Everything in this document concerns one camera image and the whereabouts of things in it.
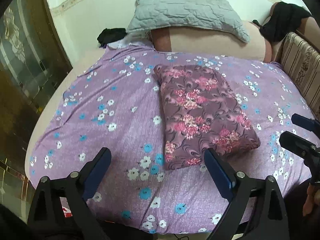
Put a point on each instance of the small black cloth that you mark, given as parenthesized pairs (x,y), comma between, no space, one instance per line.
(110,35)

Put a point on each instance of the purple floral bed sheet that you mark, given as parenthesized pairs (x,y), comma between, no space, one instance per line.
(116,104)

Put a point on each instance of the maroon floral shirt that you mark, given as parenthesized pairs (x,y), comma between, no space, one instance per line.
(200,112)

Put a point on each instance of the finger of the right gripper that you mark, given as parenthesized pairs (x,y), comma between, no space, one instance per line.
(311,125)
(297,145)

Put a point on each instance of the black garment on headboard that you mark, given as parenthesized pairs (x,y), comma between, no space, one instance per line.
(284,18)

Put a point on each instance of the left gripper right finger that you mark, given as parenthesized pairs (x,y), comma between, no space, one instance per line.
(227,181)

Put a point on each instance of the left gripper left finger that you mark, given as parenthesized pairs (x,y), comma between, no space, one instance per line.
(92,174)

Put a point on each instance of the grey quilted pillow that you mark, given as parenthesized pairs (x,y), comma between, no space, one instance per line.
(215,15)

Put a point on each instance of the wooden glass door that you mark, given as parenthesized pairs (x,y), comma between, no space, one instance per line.
(33,64)

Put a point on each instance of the striped beige headboard cushion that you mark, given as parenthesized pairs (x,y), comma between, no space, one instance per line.
(299,60)

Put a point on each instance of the person's right hand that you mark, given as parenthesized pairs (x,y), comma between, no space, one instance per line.
(311,200)

